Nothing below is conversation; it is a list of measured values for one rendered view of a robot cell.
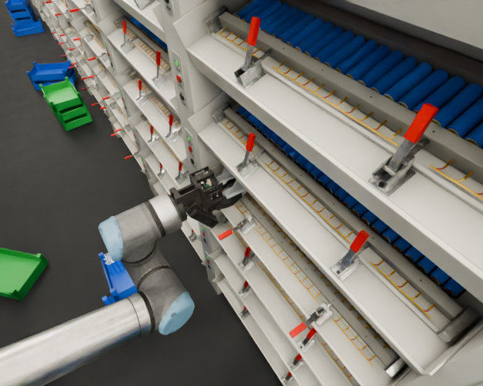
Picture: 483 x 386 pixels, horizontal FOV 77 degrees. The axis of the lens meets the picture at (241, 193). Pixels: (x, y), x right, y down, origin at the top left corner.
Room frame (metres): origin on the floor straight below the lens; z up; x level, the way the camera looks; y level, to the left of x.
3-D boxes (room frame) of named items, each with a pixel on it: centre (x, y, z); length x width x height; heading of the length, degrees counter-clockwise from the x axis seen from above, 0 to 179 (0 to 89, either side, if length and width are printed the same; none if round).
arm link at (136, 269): (0.38, 0.24, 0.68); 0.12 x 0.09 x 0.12; 37
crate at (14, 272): (0.69, 1.12, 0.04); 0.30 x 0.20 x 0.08; 78
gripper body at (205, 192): (0.49, 0.11, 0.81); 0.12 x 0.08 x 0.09; 124
